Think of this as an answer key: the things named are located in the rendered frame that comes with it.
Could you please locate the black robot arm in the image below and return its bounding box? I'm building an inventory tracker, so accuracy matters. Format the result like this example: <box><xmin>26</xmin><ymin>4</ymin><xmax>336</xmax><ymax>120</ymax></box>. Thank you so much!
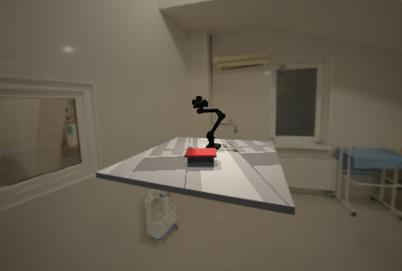
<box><xmin>193</xmin><ymin>96</ymin><xmax>225</xmax><ymax>147</ymax></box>

